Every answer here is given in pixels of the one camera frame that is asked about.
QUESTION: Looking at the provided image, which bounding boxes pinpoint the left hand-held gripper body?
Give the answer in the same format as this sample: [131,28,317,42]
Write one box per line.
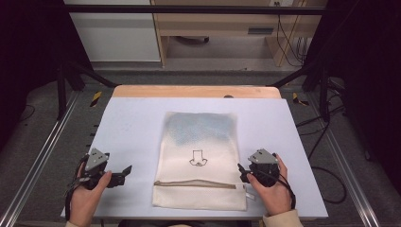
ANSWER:
[75,148,127,190]

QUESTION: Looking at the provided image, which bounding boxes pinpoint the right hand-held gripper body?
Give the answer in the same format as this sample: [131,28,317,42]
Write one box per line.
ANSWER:
[247,148,282,187]

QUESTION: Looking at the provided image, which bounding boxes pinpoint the cream mesh laundry bag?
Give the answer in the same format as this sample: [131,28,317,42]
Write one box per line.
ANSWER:
[151,111,257,212]

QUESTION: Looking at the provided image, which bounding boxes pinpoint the person's right hand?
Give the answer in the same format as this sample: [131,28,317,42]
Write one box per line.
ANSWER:
[246,153,293,218]

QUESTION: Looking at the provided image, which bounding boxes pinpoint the person's left hand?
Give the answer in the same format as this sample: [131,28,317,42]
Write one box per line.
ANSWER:
[68,162,113,227]

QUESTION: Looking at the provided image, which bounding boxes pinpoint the pale blue cloth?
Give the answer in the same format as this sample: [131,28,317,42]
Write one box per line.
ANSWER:
[165,113,236,148]

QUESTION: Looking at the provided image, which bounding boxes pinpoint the black metal stand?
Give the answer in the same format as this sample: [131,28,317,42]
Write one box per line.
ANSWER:
[267,61,333,123]
[56,61,119,121]

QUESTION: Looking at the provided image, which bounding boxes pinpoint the wooden table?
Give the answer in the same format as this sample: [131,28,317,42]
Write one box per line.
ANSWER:
[112,84,283,99]

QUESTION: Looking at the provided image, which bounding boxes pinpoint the black curtain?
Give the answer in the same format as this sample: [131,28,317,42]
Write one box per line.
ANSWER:
[304,0,401,187]
[0,0,93,154]

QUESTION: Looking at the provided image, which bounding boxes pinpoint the white cabinet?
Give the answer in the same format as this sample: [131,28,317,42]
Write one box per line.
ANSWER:
[63,0,162,63]

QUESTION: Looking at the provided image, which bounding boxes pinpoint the light wooden desk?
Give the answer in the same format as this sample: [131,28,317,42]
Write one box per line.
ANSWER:
[150,0,328,68]

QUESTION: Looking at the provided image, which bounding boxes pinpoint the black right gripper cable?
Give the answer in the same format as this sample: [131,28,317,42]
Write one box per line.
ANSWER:
[256,168,297,210]

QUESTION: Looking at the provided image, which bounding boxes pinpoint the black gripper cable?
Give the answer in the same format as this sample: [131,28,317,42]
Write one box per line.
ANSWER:
[63,153,91,221]
[256,168,297,210]

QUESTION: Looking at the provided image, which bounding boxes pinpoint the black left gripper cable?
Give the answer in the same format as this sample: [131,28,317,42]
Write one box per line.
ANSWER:
[63,153,91,221]

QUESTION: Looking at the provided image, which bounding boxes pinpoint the aluminium rail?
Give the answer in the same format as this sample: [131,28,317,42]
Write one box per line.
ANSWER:
[305,93,381,227]
[0,90,80,227]

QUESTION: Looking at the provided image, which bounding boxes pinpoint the yellow-handled tool on left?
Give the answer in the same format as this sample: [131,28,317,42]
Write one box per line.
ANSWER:
[90,91,103,108]

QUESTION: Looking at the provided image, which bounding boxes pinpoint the yellow-handled tool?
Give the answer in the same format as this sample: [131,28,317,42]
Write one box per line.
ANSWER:
[90,91,103,108]
[291,92,310,107]

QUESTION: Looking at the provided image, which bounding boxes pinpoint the yellow-handled tool on right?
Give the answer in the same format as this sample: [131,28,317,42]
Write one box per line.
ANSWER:
[291,92,310,107]

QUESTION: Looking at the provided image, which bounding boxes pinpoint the thin black floor cable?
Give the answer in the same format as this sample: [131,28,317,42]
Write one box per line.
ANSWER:
[18,103,36,125]

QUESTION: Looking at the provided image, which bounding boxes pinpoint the black hanging cables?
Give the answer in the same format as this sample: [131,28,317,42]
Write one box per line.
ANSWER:
[275,2,309,68]

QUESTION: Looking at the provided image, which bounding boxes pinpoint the black horizontal frame bar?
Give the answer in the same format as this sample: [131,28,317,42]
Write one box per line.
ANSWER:
[64,4,326,16]

